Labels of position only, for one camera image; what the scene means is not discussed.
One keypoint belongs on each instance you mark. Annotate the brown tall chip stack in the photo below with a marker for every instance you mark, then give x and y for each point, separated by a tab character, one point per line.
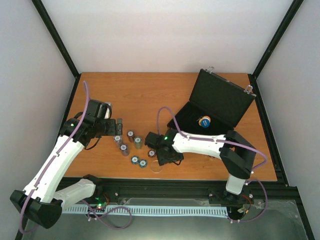
131	135

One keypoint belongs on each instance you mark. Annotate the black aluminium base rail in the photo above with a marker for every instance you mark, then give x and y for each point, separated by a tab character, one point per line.
213	191

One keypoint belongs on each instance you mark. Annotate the purple chip stack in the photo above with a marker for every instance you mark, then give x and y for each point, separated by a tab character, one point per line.
118	140
124	150

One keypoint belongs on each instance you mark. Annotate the right black frame post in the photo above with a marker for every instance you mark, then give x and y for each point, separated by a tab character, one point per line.
280	31

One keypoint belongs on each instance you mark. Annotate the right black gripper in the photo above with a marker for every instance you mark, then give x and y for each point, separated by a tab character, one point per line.
162	159

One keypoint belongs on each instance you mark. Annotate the blue short stack right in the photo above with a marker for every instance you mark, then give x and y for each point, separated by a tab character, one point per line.
143	163

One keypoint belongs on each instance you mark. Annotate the blue short stack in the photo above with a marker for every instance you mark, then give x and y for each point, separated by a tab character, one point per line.
143	163
135	160

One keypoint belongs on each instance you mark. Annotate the clear round dealer button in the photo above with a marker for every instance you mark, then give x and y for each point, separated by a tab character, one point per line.
155	167

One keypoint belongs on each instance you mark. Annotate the light blue cable duct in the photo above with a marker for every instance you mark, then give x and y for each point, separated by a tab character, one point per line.
163	211

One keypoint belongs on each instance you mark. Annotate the purple chip stack lower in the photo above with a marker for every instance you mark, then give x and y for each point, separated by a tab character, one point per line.
124	150

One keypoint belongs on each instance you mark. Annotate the blue round blind button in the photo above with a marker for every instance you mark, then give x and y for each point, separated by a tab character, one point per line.
204	124

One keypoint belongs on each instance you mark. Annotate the black frame post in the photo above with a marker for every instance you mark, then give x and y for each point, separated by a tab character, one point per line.
50	26
280	31

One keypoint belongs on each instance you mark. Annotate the brown short stack lower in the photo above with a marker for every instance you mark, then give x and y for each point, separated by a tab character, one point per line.
151	153

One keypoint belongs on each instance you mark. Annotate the left black frame post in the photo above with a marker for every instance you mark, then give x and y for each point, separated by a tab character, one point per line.
50	26

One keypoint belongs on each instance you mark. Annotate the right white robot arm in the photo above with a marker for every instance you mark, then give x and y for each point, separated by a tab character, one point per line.
237	154

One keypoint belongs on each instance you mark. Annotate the blue short stack left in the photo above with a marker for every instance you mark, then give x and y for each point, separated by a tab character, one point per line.
135	160

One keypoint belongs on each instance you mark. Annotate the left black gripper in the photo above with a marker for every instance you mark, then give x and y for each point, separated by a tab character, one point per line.
113	131

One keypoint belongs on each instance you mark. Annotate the green tall chip stack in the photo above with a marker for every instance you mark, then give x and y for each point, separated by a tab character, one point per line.
138	142

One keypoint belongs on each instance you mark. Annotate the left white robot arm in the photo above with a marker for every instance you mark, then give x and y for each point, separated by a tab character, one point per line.
40	201

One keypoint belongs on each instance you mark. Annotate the black poker set case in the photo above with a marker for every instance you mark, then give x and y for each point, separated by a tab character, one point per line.
220	99

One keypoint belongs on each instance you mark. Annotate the purple chip stack upper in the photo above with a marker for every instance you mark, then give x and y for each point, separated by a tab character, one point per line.
118	140

